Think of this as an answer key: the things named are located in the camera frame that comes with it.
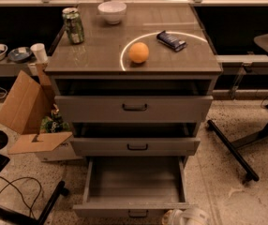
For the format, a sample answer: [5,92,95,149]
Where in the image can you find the grey bottom drawer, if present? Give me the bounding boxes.
[73,157,191,218]

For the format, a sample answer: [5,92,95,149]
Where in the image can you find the grey drawer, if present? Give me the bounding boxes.
[69,123,201,158]
[73,157,191,218]
[53,79,215,124]

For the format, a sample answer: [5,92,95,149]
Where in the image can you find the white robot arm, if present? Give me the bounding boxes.
[161,207,210,225]

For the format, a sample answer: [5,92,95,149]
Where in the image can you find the grey drawer cabinet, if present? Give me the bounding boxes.
[44,3,223,161]

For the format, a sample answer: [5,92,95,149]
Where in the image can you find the grey top drawer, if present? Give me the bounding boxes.
[53,79,215,124]

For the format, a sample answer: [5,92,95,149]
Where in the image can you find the grey middle drawer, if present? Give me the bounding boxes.
[69,123,201,158]

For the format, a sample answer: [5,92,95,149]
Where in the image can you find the orange fruit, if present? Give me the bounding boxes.
[128,42,149,64]

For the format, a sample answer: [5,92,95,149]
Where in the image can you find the dark blue snack bar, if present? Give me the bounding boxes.
[156,31,186,52]

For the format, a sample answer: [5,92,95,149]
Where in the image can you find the green snack bags in box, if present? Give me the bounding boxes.
[40,104,69,133]

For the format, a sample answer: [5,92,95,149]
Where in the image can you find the white bowl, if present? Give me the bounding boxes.
[97,1,127,24]

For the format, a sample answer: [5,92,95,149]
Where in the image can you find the green soda can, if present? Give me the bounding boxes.
[62,7,84,44]

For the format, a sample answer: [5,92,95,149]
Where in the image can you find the open cardboard box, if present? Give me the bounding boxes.
[0,67,81,162]

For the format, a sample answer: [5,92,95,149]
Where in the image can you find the black stand right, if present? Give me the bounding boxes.
[206,31,268,183]

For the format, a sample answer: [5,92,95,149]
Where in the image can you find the white paper cup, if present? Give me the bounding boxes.
[30,43,48,63]

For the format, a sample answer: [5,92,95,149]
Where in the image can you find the blue patterned bowl right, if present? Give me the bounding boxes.
[7,47,32,63]

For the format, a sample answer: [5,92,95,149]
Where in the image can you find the grey side shelf right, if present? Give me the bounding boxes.
[216,54,268,68]

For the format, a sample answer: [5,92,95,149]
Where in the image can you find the grey side shelf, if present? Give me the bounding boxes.
[216,54,268,68]
[0,58,48,77]

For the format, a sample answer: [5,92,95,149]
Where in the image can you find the grey side shelf left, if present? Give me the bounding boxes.
[0,58,48,77]

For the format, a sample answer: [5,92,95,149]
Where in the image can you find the black chair left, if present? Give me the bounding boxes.
[0,130,69,225]

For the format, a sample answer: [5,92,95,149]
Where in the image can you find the black cable on floor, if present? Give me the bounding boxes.
[0,175,44,225]

